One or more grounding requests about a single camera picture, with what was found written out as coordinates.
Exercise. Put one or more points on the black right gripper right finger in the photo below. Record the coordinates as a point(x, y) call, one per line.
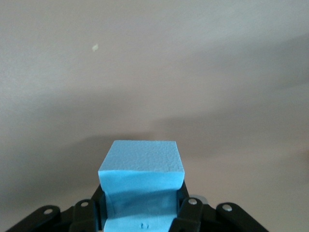
point(193, 215)

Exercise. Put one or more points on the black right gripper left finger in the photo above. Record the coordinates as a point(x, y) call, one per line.
point(82, 215)

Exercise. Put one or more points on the blue foam block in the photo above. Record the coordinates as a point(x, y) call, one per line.
point(142, 164)

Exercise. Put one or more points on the brown table cover sheet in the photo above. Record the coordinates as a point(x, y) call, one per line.
point(154, 72)

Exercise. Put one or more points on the small pale crumb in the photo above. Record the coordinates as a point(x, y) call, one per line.
point(95, 47)

